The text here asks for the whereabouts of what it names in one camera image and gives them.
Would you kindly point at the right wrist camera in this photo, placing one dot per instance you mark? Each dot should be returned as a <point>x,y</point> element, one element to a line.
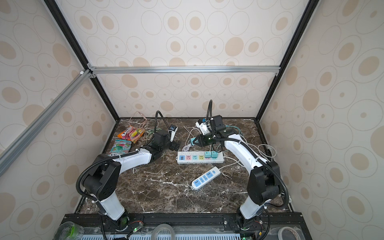
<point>203,126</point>

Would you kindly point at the teal charger cube front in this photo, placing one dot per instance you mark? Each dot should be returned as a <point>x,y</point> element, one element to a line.
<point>190,138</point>

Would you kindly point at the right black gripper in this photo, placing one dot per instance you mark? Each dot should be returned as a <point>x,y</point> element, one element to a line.
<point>201,142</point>

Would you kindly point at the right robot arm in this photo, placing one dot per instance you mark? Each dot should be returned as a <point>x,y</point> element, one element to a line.
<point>265,185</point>

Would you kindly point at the tape roll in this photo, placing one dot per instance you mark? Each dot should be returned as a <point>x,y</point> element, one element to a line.
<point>288,233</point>

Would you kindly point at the green Fox's candy bag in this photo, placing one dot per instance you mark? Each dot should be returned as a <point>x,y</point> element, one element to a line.
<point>120,147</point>

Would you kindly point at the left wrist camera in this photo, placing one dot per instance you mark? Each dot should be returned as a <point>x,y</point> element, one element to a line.
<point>172,130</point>

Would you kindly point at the silver aluminium rail left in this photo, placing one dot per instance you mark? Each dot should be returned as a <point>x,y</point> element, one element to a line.
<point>23,140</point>

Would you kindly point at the silver aluminium rail back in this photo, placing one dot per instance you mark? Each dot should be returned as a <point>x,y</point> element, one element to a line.
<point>185,70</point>

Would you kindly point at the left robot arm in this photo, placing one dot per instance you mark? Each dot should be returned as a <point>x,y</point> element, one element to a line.
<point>98,182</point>

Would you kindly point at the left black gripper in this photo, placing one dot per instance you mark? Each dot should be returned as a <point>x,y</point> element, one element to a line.
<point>174,147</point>

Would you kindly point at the long multicolour power strip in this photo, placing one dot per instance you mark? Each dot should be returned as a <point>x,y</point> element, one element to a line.
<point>197,158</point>

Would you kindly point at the short blue power strip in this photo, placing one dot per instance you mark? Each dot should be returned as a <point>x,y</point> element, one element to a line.
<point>205,178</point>

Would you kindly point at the silver aluminium rail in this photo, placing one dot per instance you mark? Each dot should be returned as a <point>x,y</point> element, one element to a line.
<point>185,70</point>
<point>23,140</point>

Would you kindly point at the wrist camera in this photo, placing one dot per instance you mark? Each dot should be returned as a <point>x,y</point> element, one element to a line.
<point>203,126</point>
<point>172,130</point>

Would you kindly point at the clear plastic cup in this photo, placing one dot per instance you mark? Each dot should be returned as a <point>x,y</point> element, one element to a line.
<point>69,231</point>

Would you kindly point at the orange candy bag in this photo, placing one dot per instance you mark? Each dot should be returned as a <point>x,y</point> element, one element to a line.
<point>131,134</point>

